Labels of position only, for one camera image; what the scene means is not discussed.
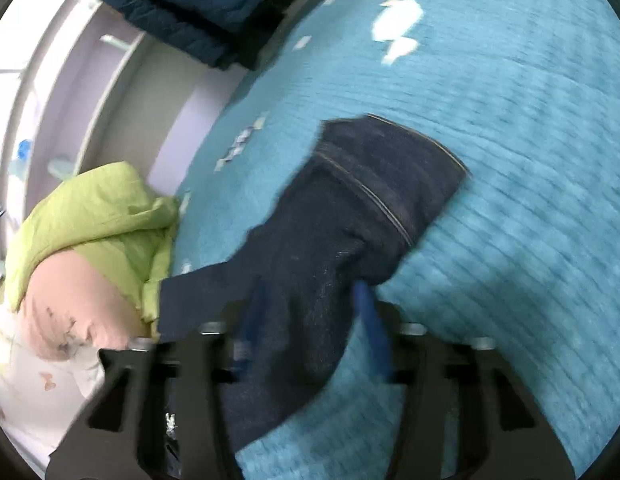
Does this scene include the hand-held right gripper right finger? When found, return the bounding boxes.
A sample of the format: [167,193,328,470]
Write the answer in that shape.
[352,280,576,480]

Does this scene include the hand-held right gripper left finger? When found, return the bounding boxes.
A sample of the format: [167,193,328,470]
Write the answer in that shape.
[45,280,271,480]

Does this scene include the dark blue jeans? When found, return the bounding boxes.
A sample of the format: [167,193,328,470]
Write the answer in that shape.
[157,115,471,453]

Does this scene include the pink quilt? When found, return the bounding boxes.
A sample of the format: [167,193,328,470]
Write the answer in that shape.
[22,247,151,361]

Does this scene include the green quilt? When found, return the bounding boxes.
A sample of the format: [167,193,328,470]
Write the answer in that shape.
[7,161,183,338]

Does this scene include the white wardrobe with butterfly stickers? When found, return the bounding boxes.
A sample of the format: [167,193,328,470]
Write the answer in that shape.
[0,305,111,466]

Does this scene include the teal fish print bed mat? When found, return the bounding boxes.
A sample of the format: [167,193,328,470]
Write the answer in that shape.
[170,0,620,480]

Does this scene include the navy and yellow puffer jacket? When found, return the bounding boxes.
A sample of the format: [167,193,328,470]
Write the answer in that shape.
[75,0,341,71]

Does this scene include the purple wall shelf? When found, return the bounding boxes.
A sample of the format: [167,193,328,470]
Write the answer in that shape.
[0,0,251,261]

